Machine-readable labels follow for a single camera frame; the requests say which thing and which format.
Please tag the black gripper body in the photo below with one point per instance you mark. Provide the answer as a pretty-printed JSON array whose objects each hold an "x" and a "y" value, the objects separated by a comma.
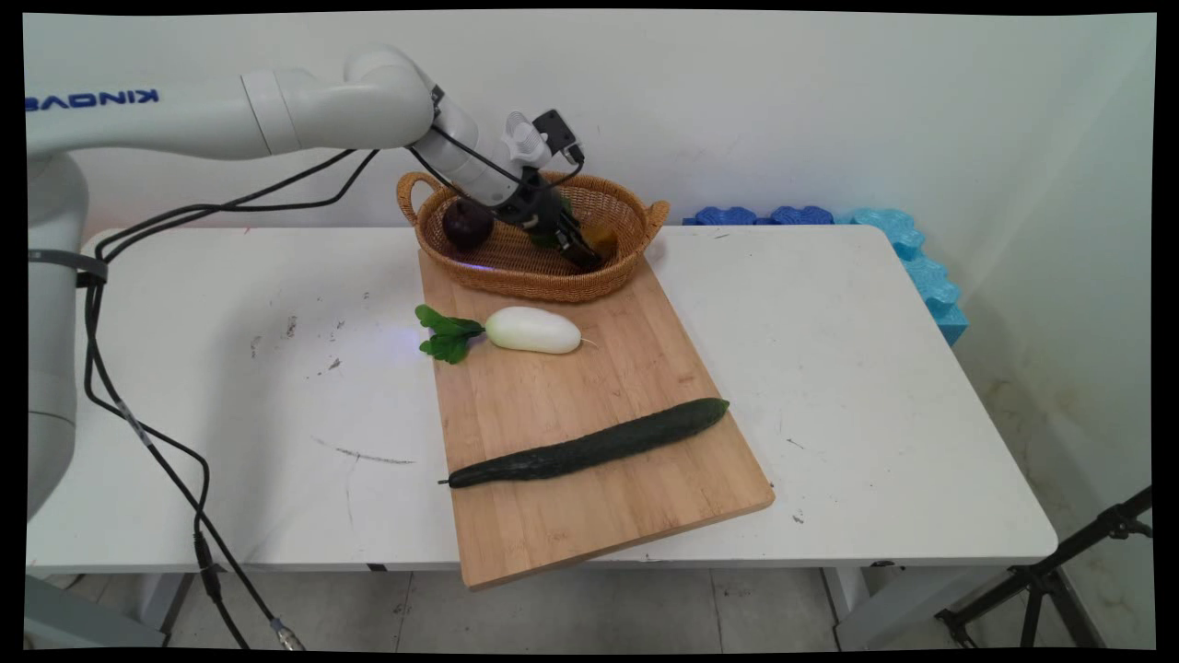
[{"x": 534, "y": 204}]

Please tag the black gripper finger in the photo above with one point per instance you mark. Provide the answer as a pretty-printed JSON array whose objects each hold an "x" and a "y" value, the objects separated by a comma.
[
  {"x": 582, "y": 241},
  {"x": 573, "y": 254}
]

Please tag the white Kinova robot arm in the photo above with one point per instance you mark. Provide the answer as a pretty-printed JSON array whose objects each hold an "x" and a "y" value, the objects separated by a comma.
[{"x": 184, "y": 115}]

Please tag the orange vegetable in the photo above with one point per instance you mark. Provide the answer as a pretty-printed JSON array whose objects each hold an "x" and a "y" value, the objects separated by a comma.
[{"x": 603, "y": 239}]

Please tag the dark purple round vegetable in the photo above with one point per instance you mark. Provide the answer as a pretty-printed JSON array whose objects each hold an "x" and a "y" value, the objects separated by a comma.
[{"x": 467, "y": 225}]

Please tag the white radish with green leaves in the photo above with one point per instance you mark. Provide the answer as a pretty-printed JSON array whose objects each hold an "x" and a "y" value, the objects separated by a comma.
[{"x": 530, "y": 330}]

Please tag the blue foam puzzle mat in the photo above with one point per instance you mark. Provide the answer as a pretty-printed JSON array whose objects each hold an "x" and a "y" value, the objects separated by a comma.
[
  {"x": 728, "y": 215},
  {"x": 921, "y": 267},
  {"x": 801, "y": 215}
]

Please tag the bamboo cutting board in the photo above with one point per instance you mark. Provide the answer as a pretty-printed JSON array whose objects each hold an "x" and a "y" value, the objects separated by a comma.
[{"x": 562, "y": 405}]

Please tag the long dark green cucumber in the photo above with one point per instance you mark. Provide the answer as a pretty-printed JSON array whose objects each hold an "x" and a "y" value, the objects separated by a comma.
[{"x": 589, "y": 445}]

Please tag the white table leg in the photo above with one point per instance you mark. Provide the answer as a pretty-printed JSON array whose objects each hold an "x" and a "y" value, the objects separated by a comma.
[
  {"x": 884, "y": 603},
  {"x": 170, "y": 599}
]

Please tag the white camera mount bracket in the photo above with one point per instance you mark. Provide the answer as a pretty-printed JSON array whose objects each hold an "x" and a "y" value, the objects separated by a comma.
[{"x": 525, "y": 140}]

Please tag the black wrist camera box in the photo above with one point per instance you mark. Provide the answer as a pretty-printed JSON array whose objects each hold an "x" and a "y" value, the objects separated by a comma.
[{"x": 555, "y": 132}]

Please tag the black camera tripod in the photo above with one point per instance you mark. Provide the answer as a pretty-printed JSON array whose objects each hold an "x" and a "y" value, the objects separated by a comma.
[{"x": 1041, "y": 580}]

